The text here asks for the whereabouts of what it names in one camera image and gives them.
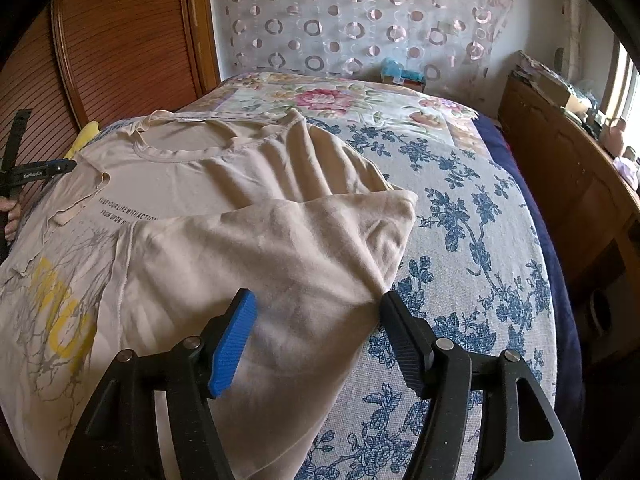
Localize beige printed t-shirt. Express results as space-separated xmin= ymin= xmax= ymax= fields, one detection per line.
xmin=1 ymin=110 xmax=418 ymax=479

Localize person's left hand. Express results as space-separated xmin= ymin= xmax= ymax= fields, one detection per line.
xmin=0 ymin=196 xmax=22 ymax=242

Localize yellow plush toy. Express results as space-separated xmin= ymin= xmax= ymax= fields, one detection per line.
xmin=64 ymin=120 xmax=100 ymax=159

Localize blue floral bedspread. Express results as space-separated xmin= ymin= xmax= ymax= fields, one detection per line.
xmin=98 ymin=70 xmax=559 ymax=480

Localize dark blue blanket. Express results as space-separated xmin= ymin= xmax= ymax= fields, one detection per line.
xmin=473 ymin=113 xmax=585 ymax=419

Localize wooden sliding wardrobe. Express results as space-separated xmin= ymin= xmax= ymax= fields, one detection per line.
xmin=1 ymin=0 xmax=220 ymax=164

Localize long wooden sideboard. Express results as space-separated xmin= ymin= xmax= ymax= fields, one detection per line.
xmin=498 ymin=75 xmax=639 ymax=342

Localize teal item in box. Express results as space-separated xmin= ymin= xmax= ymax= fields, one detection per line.
xmin=380 ymin=58 xmax=425 ymax=91

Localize pink ceramic figurine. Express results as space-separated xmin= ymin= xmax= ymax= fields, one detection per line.
xmin=599 ymin=117 xmax=626 ymax=158

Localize cardboard box on sideboard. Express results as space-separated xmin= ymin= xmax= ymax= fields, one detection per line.
xmin=536 ymin=73 xmax=591 ymax=118

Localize sheer circle-patterned curtain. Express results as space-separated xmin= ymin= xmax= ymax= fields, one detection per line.
xmin=212 ymin=0 xmax=513 ymax=101

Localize window with wooden frame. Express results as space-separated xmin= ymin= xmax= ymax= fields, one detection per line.
xmin=601 ymin=37 xmax=639 ymax=148

